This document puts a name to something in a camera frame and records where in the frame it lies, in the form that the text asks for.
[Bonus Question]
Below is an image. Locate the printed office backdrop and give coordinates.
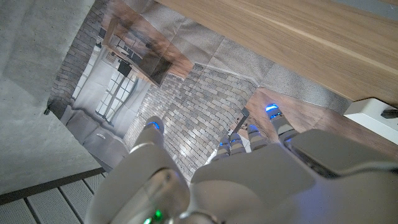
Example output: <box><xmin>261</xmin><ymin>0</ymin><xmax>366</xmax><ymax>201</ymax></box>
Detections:
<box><xmin>46</xmin><ymin>0</ymin><xmax>398</xmax><ymax>184</ymax></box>

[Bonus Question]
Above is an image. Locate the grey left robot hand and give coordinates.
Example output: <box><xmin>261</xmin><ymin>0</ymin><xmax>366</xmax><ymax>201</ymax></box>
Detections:
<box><xmin>85</xmin><ymin>104</ymin><xmax>398</xmax><ymax>224</ymax></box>

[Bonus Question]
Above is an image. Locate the grey tape outline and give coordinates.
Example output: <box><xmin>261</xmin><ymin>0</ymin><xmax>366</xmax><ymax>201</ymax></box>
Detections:
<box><xmin>331</xmin><ymin>0</ymin><xmax>398</xmax><ymax>21</ymax></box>

